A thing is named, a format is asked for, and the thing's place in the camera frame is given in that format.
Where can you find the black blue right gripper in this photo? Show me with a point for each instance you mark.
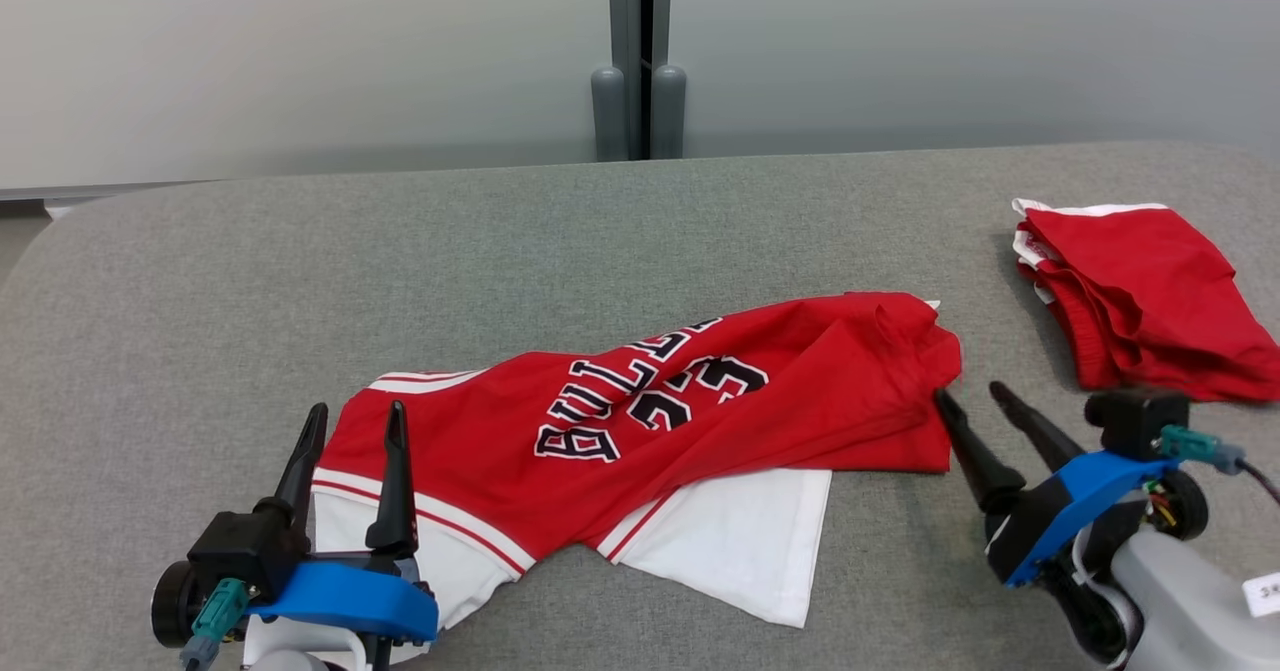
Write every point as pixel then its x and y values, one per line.
pixel 1060 516

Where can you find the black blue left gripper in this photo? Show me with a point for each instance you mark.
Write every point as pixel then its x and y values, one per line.
pixel 350 601

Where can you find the red shorts white trim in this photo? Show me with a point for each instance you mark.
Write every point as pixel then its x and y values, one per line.
pixel 1150 291

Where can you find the red basketball jersey white sleeves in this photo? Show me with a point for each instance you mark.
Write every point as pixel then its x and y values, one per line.
pixel 800 381

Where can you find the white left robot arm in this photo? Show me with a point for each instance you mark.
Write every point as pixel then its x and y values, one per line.
pixel 300 651

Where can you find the white label sticker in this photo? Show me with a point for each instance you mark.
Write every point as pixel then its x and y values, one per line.
pixel 1265 596

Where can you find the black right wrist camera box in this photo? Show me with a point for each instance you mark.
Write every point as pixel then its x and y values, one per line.
pixel 1135 421

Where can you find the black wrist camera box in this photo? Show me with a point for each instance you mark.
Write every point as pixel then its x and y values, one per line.
pixel 1135 421
pixel 235 551

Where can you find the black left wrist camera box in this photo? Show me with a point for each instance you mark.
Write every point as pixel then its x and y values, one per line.
pixel 235 551

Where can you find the grey partition base rail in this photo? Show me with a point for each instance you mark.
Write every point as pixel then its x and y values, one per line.
pixel 100 192

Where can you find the grey partition joint post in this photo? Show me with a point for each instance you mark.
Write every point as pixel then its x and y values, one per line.
pixel 625 51

